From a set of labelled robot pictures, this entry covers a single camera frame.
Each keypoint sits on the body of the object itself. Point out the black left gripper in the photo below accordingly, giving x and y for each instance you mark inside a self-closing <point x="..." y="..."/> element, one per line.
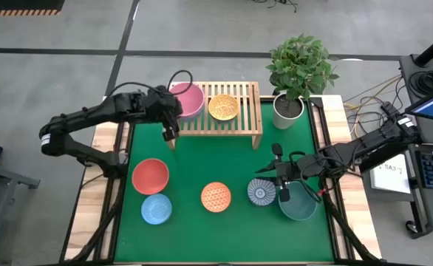
<point x="164" y="107"/>

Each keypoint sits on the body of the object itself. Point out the plain teal bowl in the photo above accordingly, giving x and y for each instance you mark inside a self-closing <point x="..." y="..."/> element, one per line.
<point x="301" y="210"/>

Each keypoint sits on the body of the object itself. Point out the black floor mat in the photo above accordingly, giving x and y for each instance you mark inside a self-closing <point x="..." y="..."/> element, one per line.
<point x="17" y="4"/>

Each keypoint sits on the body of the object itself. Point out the light blue interior patterned bowl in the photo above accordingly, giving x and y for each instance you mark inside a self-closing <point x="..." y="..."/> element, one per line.
<point x="156" y="209"/>

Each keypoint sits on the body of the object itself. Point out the orange interior patterned bowl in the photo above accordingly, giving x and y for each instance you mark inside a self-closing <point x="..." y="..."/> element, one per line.
<point x="215" y="197"/>

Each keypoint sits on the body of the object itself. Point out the blue white striped bowl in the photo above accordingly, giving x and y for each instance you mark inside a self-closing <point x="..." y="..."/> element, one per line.
<point x="260" y="195"/>

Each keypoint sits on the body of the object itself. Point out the plain red bowl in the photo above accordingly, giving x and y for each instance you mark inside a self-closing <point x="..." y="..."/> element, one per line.
<point x="150" y="176"/>

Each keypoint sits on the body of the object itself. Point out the black power strip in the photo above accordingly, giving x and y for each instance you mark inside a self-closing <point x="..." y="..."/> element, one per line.
<point x="387" y="107"/>

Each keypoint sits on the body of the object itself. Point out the slatted wooden shelf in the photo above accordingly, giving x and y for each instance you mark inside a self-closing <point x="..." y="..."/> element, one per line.
<point x="235" y="127"/>

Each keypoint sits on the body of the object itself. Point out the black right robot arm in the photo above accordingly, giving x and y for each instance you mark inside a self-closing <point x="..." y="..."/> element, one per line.
<point x="368" y="146"/>

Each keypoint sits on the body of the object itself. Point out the yellow interior patterned bowl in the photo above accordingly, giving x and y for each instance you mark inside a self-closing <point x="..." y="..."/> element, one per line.
<point x="224" y="107"/>

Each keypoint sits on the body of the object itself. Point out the green table mat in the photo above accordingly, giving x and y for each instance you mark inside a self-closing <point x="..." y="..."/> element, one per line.
<point x="224" y="236"/>

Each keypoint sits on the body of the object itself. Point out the grey metal stand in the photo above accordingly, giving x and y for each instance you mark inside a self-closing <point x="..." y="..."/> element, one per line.
<point x="2" y="192"/>

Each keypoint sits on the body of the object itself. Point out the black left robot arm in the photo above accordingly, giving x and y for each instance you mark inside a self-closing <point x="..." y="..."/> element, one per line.
<point x="91" y="112"/>

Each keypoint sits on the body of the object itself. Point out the orange black hazard tape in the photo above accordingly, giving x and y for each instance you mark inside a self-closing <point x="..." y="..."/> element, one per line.
<point x="17" y="12"/>

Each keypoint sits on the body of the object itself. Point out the black table frame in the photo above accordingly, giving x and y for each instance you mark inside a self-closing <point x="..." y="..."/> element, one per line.
<point x="318" y="102"/>

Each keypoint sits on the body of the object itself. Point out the white plant pot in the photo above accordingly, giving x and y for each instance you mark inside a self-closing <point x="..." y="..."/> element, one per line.
<point x="283" y="120"/>

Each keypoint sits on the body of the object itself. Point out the plain pink bowl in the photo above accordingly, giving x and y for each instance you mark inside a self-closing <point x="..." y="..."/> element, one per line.
<point x="191" y="100"/>

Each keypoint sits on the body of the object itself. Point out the black cart caster wheel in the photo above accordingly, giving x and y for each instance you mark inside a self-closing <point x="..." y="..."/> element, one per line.
<point x="411" y="227"/>

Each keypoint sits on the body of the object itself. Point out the green leafy plant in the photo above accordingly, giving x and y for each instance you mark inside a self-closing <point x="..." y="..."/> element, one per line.
<point x="299" y="66"/>

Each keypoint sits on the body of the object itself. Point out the white paper sheet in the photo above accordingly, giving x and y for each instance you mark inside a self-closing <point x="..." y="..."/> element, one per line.
<point x="390" y="181"/>

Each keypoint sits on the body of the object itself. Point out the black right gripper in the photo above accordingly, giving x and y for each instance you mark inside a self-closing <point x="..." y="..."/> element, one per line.
<point x="294" y="170"/>

